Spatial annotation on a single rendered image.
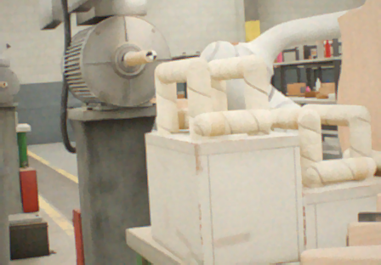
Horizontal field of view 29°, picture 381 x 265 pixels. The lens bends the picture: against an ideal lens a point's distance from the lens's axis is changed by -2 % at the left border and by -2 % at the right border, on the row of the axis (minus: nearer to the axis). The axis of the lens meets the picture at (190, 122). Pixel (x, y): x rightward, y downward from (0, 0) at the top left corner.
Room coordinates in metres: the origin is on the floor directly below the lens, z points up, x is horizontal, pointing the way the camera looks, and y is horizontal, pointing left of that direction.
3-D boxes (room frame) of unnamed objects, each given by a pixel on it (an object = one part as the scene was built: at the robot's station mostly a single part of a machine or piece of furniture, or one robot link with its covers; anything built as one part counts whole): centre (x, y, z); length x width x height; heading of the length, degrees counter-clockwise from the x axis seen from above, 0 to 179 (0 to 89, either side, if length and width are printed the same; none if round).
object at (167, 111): (1.17, 0.03, 1.15); 0.03 x 0.03 x 0.09
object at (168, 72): (1.09, 0.01, 1.20); 0.20 x 0.03 x 0.03; 17
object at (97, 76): (2.22, 0.21, 1.25); 0.41 x 0.27 x 0.26; 19
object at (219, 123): (1.01, -0.06, 1.12); 0.11 x 0.03 x 0.03; 108
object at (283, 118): (1.13, -0.14, 1.12); 0.20 x 0.03 x 0.03; 17
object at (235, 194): (1.10, -0.04, 1.02); 0.27 x 0.15 x 0.17; 18
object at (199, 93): (1.01, -0.01, 1.15); 0.03 x 0.03 x 0.09
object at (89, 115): (2.28, 0.24, 1.11); 0.36 x 0.24 x 0.04; 19
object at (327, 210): (1.15, -0.18, 0.98); 0.27 x 0.16 x 0.09; 18
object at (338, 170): (1.05, -0.21, 1.04); 0.11 x 0.03 x 0.03; 108
